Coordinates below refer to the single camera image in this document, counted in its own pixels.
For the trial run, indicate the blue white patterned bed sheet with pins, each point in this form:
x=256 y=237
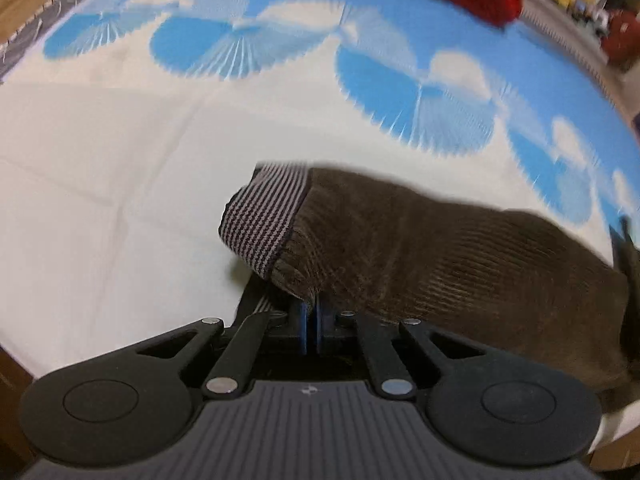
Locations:
x=200 y=135

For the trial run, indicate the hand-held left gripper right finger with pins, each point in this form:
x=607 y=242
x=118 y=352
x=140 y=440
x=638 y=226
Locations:
x=324 y=321

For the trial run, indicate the red cushion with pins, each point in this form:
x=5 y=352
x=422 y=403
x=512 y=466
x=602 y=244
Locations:
x=622 y=37

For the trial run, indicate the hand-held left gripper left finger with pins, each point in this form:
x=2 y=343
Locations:
x=301 y=321

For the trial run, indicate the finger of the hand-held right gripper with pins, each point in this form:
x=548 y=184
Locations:
x=627 y=250

